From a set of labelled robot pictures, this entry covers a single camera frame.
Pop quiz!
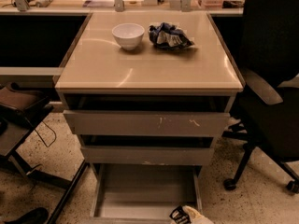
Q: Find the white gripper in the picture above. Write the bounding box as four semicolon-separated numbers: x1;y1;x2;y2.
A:
182;205;214;224

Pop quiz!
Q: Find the open bottom drawer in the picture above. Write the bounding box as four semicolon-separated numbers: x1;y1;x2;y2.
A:
85;164;202;224

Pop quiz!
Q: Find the middle drawer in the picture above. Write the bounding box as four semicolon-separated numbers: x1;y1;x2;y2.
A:
80;146;214;166

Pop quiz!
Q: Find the beige drawer cabinet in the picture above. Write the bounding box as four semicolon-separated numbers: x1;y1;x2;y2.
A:
51;9;247;170

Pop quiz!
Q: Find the top drawer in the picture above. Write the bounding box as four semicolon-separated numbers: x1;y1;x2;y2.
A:
64;110;229;137

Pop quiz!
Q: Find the black metal table leg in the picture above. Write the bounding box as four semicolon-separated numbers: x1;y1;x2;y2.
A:
47;161;88;224

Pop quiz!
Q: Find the black shoe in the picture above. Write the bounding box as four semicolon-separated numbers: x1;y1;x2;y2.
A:
1;207;49;224

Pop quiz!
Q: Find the crumpled blue chip bag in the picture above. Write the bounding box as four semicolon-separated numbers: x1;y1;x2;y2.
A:
148;22;193;50

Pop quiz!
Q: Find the white ceramic bowl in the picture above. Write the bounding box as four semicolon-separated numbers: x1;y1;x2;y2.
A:
112;23;145;50

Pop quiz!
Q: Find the black office chair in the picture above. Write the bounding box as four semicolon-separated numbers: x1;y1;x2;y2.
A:
223;0;299;193

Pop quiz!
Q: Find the dark brown stool chair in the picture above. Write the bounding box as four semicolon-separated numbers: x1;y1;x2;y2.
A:
0;82;71;189

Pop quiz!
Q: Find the thin black cable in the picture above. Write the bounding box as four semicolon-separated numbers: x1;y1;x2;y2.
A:
23;115;58;148

